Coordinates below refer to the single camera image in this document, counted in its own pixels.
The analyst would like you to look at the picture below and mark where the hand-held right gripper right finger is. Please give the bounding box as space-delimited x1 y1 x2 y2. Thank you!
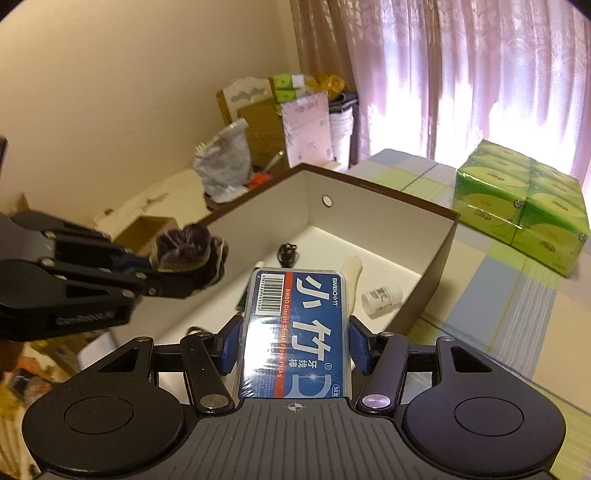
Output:
348 316 502 412

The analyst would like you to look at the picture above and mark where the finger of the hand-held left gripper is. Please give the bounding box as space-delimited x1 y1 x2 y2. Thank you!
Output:
41 258 201 303
21 210 155 275

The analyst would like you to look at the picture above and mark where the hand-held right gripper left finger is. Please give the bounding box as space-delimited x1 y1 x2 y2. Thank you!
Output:
90 316 243 414

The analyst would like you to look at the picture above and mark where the small white bottle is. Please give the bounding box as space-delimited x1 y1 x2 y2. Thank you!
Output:
361 285 403 316

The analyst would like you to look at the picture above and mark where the blue dental floss box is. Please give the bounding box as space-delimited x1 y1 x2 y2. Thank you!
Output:
238 268 354 401

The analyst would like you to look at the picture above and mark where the brown cardboard box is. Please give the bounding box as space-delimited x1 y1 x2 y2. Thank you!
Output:
111 162 461 365

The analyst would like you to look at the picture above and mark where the checked tablecloth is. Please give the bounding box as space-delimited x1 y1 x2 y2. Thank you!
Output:
355 148 591 457

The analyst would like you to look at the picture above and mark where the grey plastic bag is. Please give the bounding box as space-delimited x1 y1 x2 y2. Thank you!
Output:
193 117 252 204

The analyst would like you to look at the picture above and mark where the brown cardboard carton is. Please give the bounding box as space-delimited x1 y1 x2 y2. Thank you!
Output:
240 104 287 171

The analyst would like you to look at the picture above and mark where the white bucket stack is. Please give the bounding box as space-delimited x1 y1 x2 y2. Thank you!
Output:
329 99 356 171

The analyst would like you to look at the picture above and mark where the green tissue multipack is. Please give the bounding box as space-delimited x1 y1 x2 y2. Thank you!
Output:
451 140 591 278

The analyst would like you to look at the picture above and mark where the pink white carton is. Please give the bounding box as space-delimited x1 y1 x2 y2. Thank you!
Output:
281 91 334 169

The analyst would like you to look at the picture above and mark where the small green tissue pack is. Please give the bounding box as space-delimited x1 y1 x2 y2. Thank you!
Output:
273 73 308 103

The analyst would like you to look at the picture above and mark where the yellow plastic bag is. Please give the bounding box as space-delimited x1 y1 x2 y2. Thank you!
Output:
307 71 346 95

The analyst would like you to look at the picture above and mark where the pink curtain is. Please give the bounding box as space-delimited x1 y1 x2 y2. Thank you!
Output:
288 0 591 185

